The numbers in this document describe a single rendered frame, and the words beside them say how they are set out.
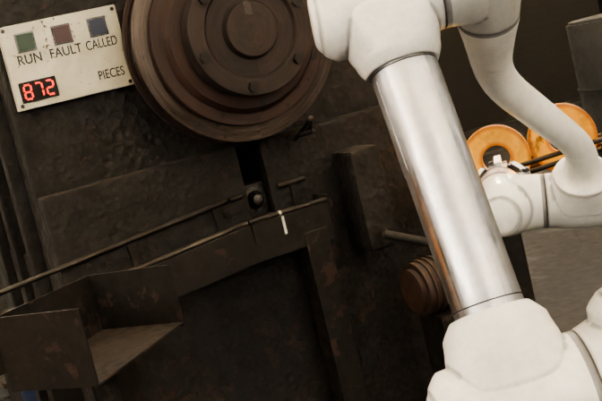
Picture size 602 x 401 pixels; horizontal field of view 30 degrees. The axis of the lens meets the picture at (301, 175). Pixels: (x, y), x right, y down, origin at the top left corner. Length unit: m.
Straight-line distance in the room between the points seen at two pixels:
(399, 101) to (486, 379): 0.41
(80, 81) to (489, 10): 1.07
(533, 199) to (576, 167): 0.11
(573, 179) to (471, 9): 0.48
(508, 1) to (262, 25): 0.80
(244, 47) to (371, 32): 0.77
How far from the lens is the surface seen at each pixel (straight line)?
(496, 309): 1.53
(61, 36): 2.48
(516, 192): 2.06
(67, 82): 2.48
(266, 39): 2.38
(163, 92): 2.39
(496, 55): 1.80
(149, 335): 2.12
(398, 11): 1.62
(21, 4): 2.49
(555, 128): 1.95
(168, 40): 2.37
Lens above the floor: 1.06
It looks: 6 degrees down
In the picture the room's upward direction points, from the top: 14 degrees counter-clockwise
